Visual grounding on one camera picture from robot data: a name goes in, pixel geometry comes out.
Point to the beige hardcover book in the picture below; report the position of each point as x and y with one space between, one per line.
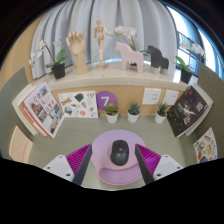
20 146

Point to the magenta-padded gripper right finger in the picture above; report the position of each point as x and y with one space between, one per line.
166 165

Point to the black computer mouse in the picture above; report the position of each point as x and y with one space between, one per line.
119 153

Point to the black cover book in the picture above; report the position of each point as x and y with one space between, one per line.
186 111

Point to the wooden hand model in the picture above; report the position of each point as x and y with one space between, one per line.
78 50

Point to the purple mouse pad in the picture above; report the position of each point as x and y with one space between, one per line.
103 146

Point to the small succulent in white pot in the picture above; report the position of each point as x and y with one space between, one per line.
112 117
160 118
133 117

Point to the window with dark frame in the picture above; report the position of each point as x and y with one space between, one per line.
196 36

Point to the colourful illustrated card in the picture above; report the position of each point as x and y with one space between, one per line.
205 146

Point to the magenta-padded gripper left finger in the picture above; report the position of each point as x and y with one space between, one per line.
60 165

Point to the purple round number sign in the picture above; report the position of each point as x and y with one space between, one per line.
106 99

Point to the green desk partition panel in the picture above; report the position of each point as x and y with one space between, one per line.
10 100
213 90

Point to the grey curtain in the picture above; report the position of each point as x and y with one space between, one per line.
133 16

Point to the light wooden desk shelf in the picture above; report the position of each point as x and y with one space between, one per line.
110 80

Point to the wooden artist mannequin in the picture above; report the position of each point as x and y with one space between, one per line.
100 36

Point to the pink horse figure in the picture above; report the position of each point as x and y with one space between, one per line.
130 56

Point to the white orchid in black pot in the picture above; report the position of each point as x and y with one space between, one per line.
185 76
58 70
126 31

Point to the white wall socket plate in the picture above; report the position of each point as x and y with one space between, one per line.
170 97
151 96

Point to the white illustrated sticker card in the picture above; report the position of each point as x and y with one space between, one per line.
78 105

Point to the red and white book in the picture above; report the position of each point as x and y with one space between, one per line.
26 113

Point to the dark grey horse figure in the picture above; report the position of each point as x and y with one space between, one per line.
158 60

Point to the photo cover magazine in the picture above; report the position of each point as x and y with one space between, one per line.
45 110

